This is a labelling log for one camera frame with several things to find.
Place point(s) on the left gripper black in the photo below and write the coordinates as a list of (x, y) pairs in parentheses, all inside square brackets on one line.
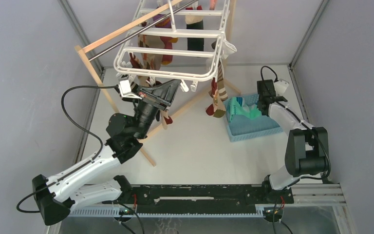
[(160, 96)]

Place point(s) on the white plastic sock hanger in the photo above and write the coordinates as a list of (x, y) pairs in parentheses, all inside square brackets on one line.
[(195, 59)]

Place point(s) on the green white sock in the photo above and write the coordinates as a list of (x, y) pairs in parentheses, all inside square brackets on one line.
[(238, 107)]

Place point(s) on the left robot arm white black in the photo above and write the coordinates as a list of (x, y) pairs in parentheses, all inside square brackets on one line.
[(59, 195)]

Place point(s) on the red cuff tan sock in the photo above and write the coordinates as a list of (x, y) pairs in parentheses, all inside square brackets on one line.
[(154, 61)]

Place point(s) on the striped brown green sock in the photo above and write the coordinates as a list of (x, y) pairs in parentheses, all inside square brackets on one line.
[(216, 108)]

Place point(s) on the blue plastic basket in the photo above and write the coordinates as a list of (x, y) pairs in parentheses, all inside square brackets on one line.
[(240, 127)]

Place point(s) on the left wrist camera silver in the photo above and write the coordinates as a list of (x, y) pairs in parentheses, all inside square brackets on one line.
[(128, 89)]

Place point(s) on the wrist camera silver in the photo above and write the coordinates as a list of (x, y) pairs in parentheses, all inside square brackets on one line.
[(280, 87), (128, 89)]

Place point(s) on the wooden drying rack frame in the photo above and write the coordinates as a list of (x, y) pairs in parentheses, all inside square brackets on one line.
[(168, 10)]

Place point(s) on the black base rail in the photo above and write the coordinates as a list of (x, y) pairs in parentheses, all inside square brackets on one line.
[(204, 199)]

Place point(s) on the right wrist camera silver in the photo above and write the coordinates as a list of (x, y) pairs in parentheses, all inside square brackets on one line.
[(280, 87)]

